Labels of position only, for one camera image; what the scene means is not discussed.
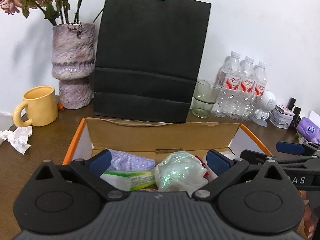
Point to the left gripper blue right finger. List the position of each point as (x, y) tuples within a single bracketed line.
[(238, 169)]

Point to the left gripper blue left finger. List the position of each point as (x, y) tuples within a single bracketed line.
[(93, 167)]

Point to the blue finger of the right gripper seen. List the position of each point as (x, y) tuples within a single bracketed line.
[(290, 148)]

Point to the purple cloth pouch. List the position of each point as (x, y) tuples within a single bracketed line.
[(123, 161)]

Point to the green tissue pack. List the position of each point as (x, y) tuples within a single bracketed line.
[(129, 180)]

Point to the iridescent plastic ball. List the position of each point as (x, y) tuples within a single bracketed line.
[(180, 171)]

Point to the person right hand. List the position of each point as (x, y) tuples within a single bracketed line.
[(309, 223)]

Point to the purple wipes pack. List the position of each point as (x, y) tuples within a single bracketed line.
[(308, 130)]

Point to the black small box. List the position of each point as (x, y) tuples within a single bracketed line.
[(296, 113)]

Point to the small tin box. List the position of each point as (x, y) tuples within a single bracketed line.
[(281, 117)]

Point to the white paper bag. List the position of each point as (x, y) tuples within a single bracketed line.
[(314, 117)]

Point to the white astronaut speaker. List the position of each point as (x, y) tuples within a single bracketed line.
[(265, 106)]

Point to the red cardboard pumpkin box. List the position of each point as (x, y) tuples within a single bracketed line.
[(156, 140)]

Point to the glass cup with spoon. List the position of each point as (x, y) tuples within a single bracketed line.
[(204, 97)]

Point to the yellow mug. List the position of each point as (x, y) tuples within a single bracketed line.
[(38, 108)]

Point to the right water bottle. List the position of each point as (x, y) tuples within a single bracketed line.
[(258, 90)]

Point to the water bottle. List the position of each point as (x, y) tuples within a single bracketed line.
[(229, 78), (258, 90), (243, 96)]

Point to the crumpled tissue near mug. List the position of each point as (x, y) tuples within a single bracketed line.
[(18, 138)]

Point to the middle water bottle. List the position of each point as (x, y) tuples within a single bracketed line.
[(243, 96)]

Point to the left water bottle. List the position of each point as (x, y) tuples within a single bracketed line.
[(229, 78)]

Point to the purple ceramic vase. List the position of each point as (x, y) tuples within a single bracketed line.
[(73, 61)]

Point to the black paper bag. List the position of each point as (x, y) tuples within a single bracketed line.
[(148, 58)]

